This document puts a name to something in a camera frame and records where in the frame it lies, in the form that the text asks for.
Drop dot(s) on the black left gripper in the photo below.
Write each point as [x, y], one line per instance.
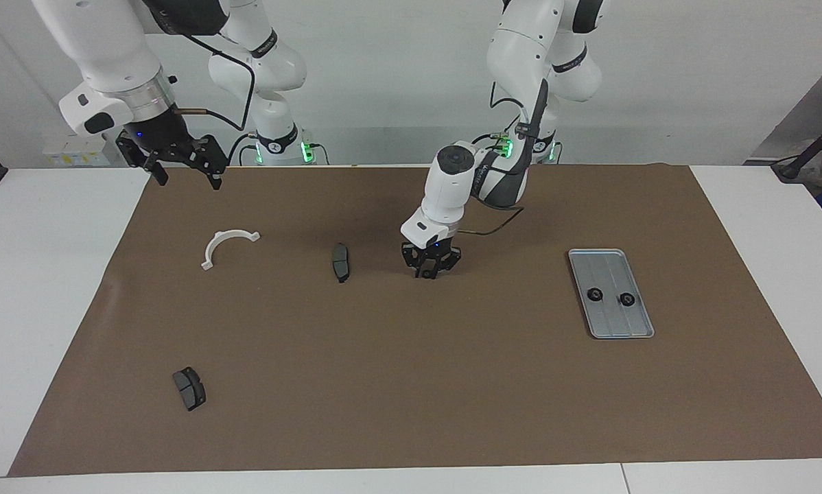
[430, 248]

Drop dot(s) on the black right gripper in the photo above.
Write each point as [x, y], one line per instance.
[164, 137]

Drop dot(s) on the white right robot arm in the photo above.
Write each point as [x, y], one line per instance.
[102, 48]

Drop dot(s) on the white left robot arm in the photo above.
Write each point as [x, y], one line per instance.
[445, 192]

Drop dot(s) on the silver metal tray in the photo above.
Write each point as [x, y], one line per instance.
[610, 274]

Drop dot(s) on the long grey brake pad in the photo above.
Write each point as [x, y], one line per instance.
[340, 262]

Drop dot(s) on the white cardboard box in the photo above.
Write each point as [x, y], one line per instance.
[75, 154]

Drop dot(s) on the brown table mat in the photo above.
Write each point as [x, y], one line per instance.
[418, 377]

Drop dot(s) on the short grey brake pad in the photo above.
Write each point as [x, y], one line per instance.
[190, 390]

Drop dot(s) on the black pole stand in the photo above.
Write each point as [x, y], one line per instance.
[792, 168]

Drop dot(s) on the white curved plastic bracket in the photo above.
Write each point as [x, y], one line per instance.
[211, 248]

